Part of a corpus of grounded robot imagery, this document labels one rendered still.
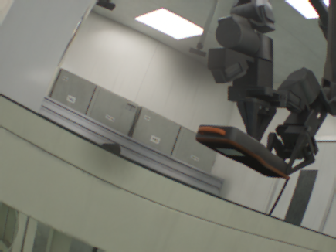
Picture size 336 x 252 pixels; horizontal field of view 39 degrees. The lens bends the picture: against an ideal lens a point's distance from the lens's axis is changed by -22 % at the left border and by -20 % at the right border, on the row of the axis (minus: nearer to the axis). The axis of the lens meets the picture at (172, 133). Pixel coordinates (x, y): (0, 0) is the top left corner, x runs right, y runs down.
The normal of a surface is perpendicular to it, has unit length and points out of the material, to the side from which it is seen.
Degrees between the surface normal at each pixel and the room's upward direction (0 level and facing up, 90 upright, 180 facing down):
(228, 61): 90
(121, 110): 90
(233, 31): 105
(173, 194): 90
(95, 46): 90
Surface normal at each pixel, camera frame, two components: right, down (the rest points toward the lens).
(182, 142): 0.52, -0.01
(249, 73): -0.78, -0.12
